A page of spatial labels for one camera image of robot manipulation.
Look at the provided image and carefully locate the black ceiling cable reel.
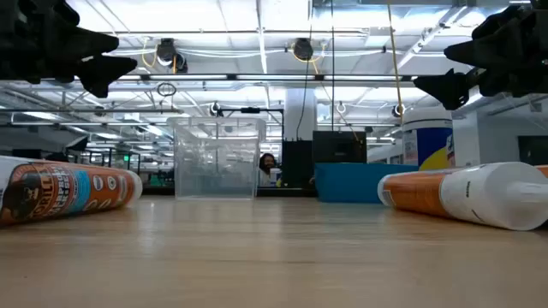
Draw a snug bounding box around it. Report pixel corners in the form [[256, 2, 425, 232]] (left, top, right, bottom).
[[292, 37, 316, 62], [155, 37, 189, 74]]

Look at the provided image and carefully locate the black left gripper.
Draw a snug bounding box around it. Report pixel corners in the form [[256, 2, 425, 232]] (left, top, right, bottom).
[[0, 0, 139, 99]]

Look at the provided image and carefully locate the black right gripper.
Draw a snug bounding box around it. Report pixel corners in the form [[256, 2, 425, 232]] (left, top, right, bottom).
[[413, 0, 548, 111]]

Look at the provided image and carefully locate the black aluminium table frame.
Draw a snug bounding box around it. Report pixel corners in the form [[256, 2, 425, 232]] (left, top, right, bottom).
[[140, 186, 320, 198]]

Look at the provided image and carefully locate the person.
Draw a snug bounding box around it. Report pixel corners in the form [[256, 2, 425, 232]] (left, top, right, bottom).
[[258, 152, 279, 188]]

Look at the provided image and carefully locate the Lysol wipes canister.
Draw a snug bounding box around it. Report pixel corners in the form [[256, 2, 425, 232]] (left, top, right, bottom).
[[401, 106, 456, 172]]

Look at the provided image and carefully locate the teal plastic bin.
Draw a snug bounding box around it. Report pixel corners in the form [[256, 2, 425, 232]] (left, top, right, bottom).
[[314, 162, 420, 204]]

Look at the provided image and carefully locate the clear plastic bin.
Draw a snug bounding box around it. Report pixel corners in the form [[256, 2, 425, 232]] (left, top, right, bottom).
[[166, 115, 267, 201]]

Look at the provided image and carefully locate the yellow hanging cable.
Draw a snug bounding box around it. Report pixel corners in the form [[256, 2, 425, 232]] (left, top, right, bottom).
[[386, 0, 404, 117]]

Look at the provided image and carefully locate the black hanging cable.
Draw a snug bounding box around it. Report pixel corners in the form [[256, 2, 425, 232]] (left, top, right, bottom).
[[330, 0, 336, 133]]

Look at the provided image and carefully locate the white column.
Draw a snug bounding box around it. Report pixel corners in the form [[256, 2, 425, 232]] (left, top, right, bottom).
[[283, 87, 318, 142]]

